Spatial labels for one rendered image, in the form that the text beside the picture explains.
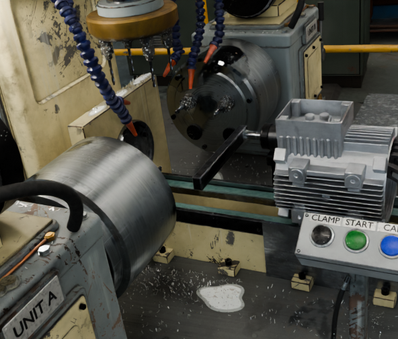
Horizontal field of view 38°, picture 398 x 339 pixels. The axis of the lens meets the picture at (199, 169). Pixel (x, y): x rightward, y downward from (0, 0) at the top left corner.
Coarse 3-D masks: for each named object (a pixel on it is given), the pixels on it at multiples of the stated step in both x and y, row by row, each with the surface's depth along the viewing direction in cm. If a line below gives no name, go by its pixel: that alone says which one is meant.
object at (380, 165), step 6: (390, 126) 110; (396, 132) 109; (276, 150) 108; (282, 150) 107; (276, 156) 107; (282, 156) 107; (276, 162) 108; (282, 162) 108; (378, 162) 100; (384, 162) 99; (372, 168) 100; (378, 168) 100; (384, 168) 99; (396, 192) 116; (282, 210) 113; (288, 210) 113; (282, 216) 113; (288, 216) 113; (384, 222) 105
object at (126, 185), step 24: (96, 144) 101; (120, 144) 102; (48, 168) 96; (72, 168) 94; (96, 168) 95; (120, 168) 97; (144, 168) 100; (96, 192) 91; (120, 192) 94; (144, 192) 97; (168, 192) 102; (120, 216) 91; (144, 216) 96; (168, 216) 102; (120, 240) 91; (144, 240) 96; (120, 264) 92; (144, 264) 99; (120, 288) 96
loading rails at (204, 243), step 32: (192, 192) 134; (224, 192) 130; (256, 192) 129; (192, 224) 125; (224, 224) 121; (256, 224) 117; (288, 224) 114; (160, 256) 129; (192, 256) 129; (224, 256) 125; (256, 256) 121; (288, 256) 117; (384, 288) 110
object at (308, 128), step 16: (288, 112) 112; (304, 112) 114; (320, 112) 113; (336, 112) 111; (352, 112) 109; (288, 128) 106; (304, 128) 105; (320, 128) 103; (336, 128) 102; (288, 144) 107; (304, 144) 106; (320, 144) 105; (336, 144) 103
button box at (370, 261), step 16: (304, 224) 88; (320, 224) 87; (336, 224) 87; (352, 224) 86; (368, 224) 85; (384, 224) 84; (304, 240) 87; (336, 240) 86; (368, 240) 84; (304, 256) 86; (320, 256) 85; (336, 256) 84; (352, 256) 84; (368, 256) 83; (384, 256) 82; (352, 272) 87; (368, 272) 85; (384, 272) 82
